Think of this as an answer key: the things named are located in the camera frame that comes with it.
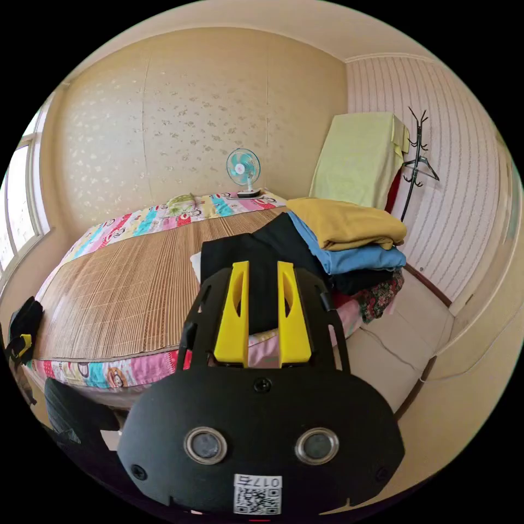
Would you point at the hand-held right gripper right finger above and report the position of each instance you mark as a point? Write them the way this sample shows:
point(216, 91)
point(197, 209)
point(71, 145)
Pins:
point(295, 327)

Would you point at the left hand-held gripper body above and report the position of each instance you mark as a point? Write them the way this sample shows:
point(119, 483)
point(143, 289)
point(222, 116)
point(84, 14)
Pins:
point(26, 317)

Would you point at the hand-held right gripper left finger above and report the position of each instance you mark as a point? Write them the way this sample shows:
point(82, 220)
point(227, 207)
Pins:
point(231, 323)

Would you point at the person's left hand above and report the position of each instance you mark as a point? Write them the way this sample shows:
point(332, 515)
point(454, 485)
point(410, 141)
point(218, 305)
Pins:
point(23, 382)

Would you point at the person's body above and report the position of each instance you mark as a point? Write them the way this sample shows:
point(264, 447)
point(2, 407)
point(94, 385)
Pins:
point(73, 413)

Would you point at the bed with woven mat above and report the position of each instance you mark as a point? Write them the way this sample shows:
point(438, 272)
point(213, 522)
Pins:
point(123, 294)

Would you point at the cream sofa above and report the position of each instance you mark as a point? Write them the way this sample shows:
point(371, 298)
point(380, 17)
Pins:
point(401, 339)

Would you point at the pile of clothes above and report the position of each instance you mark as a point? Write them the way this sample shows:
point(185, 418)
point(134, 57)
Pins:
point(348, 229)

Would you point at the window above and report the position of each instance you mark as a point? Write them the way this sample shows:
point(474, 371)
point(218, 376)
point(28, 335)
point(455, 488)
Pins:
point(18, 204)

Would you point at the small green patterned pillow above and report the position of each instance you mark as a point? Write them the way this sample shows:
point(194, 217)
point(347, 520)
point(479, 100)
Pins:
point(180, 201)

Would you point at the small teal table fan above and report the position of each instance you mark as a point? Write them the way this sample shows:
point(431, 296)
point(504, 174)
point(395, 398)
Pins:
point(243, 167)

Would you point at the black coat rack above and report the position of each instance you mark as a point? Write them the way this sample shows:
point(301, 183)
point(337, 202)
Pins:
point(416, 163)

